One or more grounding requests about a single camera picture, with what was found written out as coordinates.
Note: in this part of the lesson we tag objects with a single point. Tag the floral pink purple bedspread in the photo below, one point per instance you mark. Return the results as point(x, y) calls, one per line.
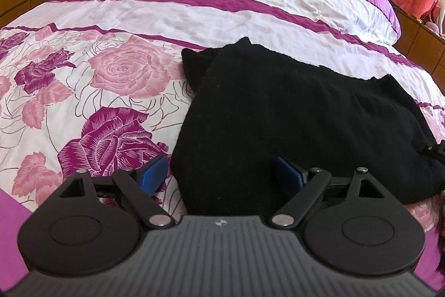
point(114, 74)

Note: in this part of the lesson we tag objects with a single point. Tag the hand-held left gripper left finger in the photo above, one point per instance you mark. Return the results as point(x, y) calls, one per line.
point(151, 175)

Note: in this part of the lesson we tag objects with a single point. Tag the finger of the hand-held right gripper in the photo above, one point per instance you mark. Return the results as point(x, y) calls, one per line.
point(430, 148)

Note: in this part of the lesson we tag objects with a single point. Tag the purple bed sheet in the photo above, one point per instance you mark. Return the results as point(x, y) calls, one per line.
point(12, 217)

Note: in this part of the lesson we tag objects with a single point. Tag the black knit garment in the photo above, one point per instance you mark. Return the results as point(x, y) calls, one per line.
point(295, 109)

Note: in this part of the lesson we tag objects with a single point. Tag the wooden side cabinet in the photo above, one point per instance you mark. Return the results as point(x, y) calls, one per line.
point(422, 39)

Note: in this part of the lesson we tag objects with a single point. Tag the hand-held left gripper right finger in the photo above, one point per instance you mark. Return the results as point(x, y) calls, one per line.
point(286, 173)

